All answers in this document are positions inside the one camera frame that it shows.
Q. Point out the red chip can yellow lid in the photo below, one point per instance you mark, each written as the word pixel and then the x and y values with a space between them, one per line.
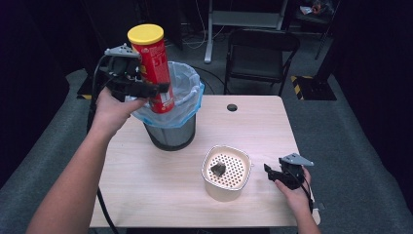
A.
pixel 152 55

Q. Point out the black folding chair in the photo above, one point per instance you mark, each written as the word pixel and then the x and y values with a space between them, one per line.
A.
pixel 256 65

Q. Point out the black mat striped edge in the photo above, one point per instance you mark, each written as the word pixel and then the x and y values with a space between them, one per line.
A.
pixel 319 89

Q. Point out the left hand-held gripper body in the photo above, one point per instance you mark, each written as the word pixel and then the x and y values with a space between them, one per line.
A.
pixel 125 78

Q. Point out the white metal desk frame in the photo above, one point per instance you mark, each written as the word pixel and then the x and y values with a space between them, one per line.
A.
pixel 242 19

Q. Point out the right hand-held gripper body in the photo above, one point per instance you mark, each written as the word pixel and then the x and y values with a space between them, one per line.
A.
pixel 293 172

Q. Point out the person's right hand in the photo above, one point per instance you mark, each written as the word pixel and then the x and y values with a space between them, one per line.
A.
pixel 298 200

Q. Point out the person's left hand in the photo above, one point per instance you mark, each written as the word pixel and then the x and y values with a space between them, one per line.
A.
pixel 112 113

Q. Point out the black mesh trash bin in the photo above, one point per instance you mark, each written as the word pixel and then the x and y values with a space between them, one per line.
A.
pixel 172 136

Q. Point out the clear blue plastic bin liner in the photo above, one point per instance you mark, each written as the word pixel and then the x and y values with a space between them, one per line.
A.
pixel 185 94

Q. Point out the white perforated basket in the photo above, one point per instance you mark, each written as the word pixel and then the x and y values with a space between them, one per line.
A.
pixel 224 190

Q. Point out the small dark crumpled lump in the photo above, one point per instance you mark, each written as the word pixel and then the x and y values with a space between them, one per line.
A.
pixel 218 169

